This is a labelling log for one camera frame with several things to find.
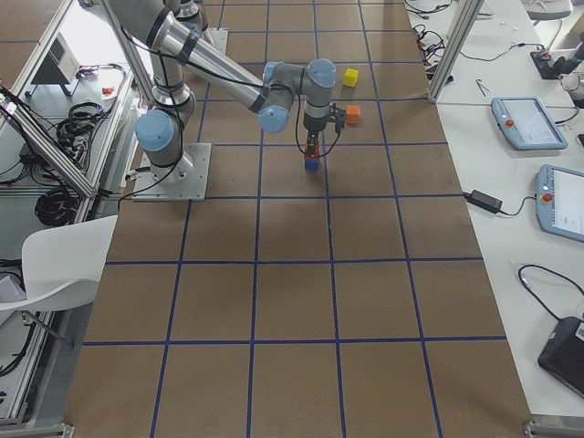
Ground orange block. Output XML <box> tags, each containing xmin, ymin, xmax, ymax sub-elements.
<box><xmin>346</xmin><ymin>104</ymin><xmax>361</xmax><ymax>126</ymax></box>

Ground teach pendant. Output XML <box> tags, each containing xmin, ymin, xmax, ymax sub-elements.
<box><xmin>490</xmin><ymin>97</ymin><xmax>568</xmax><ymax>151</ymax></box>
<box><xmin>536</xmin><ymin>164</ymin><xmax>583</xmax><ymax>242</ymax></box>

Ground aluminium frame post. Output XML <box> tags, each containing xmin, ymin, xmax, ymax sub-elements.
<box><xmin>428</xmin><ymin>0</ymin><xmax>484</xmax><ymax>103</ymax></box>

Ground black power adapter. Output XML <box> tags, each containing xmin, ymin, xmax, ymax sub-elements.
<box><xmin>464</xmin><ymin>190</ymin><xmax>503</xmax><ymax>214</ymax></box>

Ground white chair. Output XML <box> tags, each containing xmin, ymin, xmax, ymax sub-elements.
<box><xmin>0</xmin><ymin>214</ymin><xmax>120</xmax><ymax>350</ymax></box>

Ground blue block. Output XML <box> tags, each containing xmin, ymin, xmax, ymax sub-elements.
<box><xmin>304</xmin><ymin>159</ymin><xmax>320</xmax><ymax>172</ymax></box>

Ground red block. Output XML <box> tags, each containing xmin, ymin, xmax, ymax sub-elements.
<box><xmin>304</xmin><ymin>141</ymin><xmax>320</xmax><ymax>160</ymax></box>

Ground black device on desk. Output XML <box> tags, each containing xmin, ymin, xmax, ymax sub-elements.
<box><xmin>537</xmin><ymin>317</ymin><xmax>583</xmax><ymax>397</ymax></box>

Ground yellow block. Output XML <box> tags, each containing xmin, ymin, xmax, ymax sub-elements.
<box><xmin>342</xmin><ymin>68</ymin><xmax>360</xmax><ymax>89</ymax></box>

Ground upper teach pendant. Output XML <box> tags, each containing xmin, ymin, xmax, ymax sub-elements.
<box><xmin>490</xmin><ymin>97</ymin><xmax>568</xmax><ymax>151</ymax></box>

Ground grey box on shelf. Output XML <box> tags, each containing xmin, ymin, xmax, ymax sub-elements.
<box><xmin>31</xmin><ymin>33</ymin><xmax>80</xmax><ymax>97</ymax></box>

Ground lower teach pendant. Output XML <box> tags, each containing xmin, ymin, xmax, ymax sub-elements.
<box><xmin>536</xmin><ymin>164</ymin><xmax>583</xmax><ymax>242</ymax></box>

